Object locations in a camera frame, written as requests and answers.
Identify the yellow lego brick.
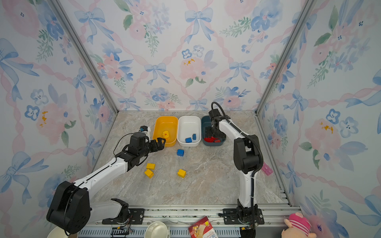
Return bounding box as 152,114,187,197
146,163,156,170
177,169,187,179
144,169,154,178

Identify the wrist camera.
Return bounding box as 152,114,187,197
129,126,150,150
208,109,222,121

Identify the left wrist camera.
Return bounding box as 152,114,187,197
129,126,150,150

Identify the paper cup left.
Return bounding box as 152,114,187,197
47,227,78,238

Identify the yellow round lego piece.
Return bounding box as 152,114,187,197
162,131,170,140

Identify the red snack box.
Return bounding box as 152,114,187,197
188,216,218,238

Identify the pink plush toy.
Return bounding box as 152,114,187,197
281,212,317,238

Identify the black corrugated cable right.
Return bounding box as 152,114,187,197
210,102,265,209

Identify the yellow plastic bin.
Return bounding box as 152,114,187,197
152,116,179,147

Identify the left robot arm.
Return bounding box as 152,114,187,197
46,132,166,235

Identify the pink lego brick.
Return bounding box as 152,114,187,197
262,162,273,176

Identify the aluminium rail frame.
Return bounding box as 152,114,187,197
74,204,301,238

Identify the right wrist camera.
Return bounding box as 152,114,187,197
208,109,222,121

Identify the white plastic bin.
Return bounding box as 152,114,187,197
177,116,201,147

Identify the white paper cup centre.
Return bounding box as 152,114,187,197
144,221,170,238

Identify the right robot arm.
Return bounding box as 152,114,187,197
211,116,264,225

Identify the dark teal plastic bin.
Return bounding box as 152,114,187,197
201,116,226,147

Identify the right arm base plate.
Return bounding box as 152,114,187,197
218,208,265,226

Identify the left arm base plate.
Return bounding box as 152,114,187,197
102,208,145,225

